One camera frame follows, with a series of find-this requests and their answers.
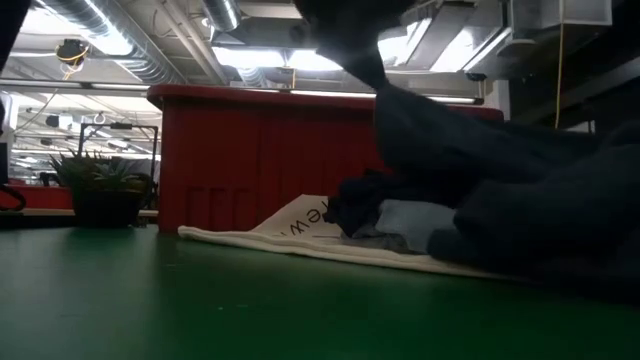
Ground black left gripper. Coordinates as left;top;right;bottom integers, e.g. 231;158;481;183
293;0;417;94

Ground light blue denim jeans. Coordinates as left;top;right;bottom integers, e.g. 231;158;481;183
341;198;459;255

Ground red plastic laundry basket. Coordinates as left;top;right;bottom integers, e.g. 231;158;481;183
147;83;505;234

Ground cream printed tote bag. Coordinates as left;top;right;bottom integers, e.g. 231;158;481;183
177;193;511;280

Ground green table mat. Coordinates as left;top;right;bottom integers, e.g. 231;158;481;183
0;224;640;360

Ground small potted succulent plant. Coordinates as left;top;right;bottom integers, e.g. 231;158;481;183
48;149;154;229

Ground black round ceiling device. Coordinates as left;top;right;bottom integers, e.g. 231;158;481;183
53;37;92;67

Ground red bench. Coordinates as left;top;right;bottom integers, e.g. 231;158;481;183
0;183;75;210

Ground silver round air duct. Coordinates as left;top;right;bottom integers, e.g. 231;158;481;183
202;0;241;32

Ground black cable loop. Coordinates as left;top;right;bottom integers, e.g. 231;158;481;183
0;183;27;212

